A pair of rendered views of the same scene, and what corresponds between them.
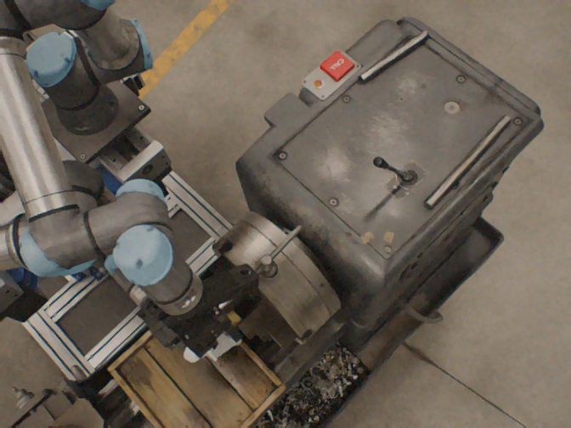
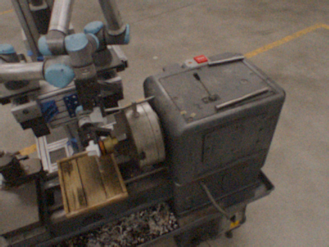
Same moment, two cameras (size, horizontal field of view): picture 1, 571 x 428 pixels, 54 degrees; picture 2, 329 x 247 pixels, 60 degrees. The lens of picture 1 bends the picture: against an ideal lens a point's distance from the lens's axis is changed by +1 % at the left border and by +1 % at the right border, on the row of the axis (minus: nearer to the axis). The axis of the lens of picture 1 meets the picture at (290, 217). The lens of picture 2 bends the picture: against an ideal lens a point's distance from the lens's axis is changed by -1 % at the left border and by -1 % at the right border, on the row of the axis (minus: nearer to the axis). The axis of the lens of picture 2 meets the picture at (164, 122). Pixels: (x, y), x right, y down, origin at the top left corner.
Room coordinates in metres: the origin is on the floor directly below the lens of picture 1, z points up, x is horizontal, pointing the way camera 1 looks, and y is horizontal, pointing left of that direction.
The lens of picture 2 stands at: (-0.55, -0.33, 2.11)
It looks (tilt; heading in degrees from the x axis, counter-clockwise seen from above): 44 degrees down; 16
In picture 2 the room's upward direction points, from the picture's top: 4 degrees counter-clockwise
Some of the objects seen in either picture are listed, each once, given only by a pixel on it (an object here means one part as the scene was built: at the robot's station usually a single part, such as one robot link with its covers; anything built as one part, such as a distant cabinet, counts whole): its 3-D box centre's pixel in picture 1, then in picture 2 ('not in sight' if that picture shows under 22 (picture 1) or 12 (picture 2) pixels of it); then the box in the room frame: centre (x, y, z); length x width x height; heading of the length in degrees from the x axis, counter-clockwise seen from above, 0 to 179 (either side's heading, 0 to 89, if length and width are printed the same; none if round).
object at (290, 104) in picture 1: (288, 115); (173, 70); (0.71, -0.03, 1.24); 0.09 x 0.08 x 0.03; 125
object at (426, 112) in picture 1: (380, 171); (209, 112); (0.61, -0.25, 1.06); 0.59 x 0.48 x 0.39; 125
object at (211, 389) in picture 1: (196, 378); (90, 178); (0.20, 0.30, 0.89); 0.36 x 0.30 x 0.04; 35
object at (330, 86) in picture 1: (330, 80); (196, 65); (0.79, -0.15, 1.23); 0.13 x 0.08 x 0.05; 125
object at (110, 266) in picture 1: (129, 271); (83, 116); (0.45, 0.41, 1.07); 0.11 x 0.08 x 0.09; 35
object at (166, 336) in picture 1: (167, 319); (88, 136); (0.32, 0.32, 1.08); 0.12 x 0.09 x 0.08; 35
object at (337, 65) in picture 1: (336, 66); (200, 60); (0.81, -0.17, 1.26); 0.06 x 0.06 x 0.02; 35
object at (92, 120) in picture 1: (81, 98); (99, 52); (0.87, 0.46, 1.21); 0.15 x 0.15 x 0.10
